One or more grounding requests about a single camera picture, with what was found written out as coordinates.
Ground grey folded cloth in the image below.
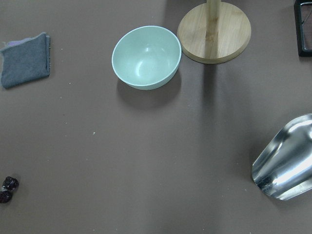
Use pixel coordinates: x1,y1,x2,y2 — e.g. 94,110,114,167
0,32,51,89

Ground mint green bowl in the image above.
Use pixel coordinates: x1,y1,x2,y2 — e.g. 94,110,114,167
111,25,182,90

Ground metal ice scoop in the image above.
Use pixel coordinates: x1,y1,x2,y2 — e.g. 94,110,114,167
251,114,312,200

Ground dark red cherries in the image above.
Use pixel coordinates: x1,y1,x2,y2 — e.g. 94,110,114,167
0,176,19,204

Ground black framed tray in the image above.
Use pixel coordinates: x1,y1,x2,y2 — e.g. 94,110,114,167
294,0,312,57

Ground wooden cup tree stand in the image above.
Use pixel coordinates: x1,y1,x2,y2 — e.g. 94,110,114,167
177,0,252,64

